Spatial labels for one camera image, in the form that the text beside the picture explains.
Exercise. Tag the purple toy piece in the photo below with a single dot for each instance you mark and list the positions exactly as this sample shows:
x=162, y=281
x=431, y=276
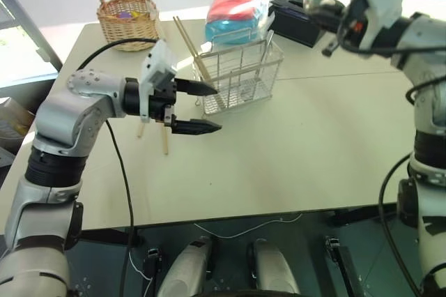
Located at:
x=124, y=15

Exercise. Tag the wooden chopstick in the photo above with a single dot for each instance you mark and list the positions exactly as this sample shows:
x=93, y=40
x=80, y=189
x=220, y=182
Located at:
x=165, y=143
x=189, y=35
x=185, y=37

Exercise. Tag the black tissue box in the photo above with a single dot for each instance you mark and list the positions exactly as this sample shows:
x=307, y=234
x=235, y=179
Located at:
x=292, y=26

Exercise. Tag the black metal table foot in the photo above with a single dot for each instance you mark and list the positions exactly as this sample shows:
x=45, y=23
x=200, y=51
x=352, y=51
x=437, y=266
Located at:
x=343, y=262
x=153, y=264

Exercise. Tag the yellow toy piece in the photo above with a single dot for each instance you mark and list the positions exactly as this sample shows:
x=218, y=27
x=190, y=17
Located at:
x=136, y=14

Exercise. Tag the brown cardboard box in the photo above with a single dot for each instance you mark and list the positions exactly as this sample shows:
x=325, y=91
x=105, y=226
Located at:
x=14, y=119

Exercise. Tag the metal spoon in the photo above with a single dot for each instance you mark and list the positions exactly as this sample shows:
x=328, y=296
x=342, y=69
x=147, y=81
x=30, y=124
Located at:
x=267, y=40

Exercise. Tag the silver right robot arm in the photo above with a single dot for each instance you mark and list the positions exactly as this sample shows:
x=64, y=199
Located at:
x=428, y=119

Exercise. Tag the clear plastic bag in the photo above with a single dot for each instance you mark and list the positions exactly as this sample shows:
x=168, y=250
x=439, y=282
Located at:
x=265, y=14

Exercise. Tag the silver rounded robot leg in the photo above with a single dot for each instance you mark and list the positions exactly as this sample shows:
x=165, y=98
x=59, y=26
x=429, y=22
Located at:
x=275, y=269
x=188, y=269

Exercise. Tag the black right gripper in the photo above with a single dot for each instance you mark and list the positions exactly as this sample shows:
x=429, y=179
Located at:
x=355, y=21

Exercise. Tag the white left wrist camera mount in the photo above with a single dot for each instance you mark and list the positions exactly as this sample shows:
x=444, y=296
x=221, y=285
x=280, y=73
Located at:
x=158, y=67

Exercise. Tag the white tissue paper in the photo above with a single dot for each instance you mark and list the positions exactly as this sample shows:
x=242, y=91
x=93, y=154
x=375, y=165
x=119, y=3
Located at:
x=322, y=1

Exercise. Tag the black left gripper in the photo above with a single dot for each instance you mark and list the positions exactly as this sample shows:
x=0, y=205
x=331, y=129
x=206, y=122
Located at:
x=163, y=101

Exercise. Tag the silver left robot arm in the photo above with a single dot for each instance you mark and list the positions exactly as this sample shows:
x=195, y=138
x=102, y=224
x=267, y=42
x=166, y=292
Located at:
x=59, y=115

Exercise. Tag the dark window frame post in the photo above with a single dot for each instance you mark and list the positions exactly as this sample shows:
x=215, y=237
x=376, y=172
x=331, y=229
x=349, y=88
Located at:
x=31, y=28

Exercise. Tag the red folded cloth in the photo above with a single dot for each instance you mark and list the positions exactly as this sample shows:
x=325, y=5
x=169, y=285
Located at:
x=230, y=4

